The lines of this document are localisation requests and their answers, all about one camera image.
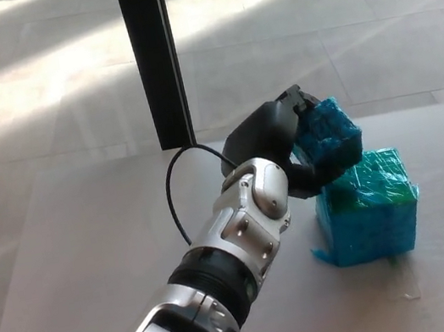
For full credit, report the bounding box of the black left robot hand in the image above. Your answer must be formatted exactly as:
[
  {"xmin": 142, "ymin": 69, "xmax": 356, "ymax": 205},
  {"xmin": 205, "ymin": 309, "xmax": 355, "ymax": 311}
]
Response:
[{"xmin": 208, "ymin": 77, "xmax": 357, "ymax": 214}]

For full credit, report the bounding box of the small blue taped cube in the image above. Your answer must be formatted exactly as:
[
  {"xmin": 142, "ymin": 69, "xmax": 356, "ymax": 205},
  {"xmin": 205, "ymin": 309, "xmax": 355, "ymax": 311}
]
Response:
[{"xmin": 284, "ymin": 92, "xmax": 369, "ymax": 184}]

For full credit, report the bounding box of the big blue green taped cube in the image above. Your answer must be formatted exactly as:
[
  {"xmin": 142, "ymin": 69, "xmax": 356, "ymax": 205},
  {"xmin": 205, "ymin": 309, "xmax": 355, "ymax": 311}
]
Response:
[{"xmin": 295, "ymin": 143, "xmax": 430, "ymax": 274}]

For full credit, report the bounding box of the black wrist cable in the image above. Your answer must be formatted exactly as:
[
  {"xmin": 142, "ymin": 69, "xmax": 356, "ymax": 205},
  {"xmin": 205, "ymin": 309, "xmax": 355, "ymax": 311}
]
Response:
[{"xmin": 158, "ymin": 137, "xmax": 250, "ymax": 247}]

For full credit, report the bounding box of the black vertical window frame post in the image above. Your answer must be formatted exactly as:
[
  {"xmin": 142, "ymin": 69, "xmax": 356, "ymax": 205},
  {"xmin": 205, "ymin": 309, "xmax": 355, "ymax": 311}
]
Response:
[{"xmin": 116, "ymin": 0, "xmax": 198, "ymax": 155}]

